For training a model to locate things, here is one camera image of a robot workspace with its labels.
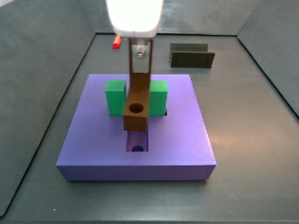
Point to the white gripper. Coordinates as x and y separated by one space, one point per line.
135 19

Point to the brown T-shaped block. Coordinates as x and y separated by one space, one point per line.
138 96

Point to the black angle fixture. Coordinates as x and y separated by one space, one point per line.
191 55

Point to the red hexagonal peg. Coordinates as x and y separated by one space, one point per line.
117 42

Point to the green U-shaped block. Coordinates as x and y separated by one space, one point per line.
117 97

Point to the purple base block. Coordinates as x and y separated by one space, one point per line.
171 152

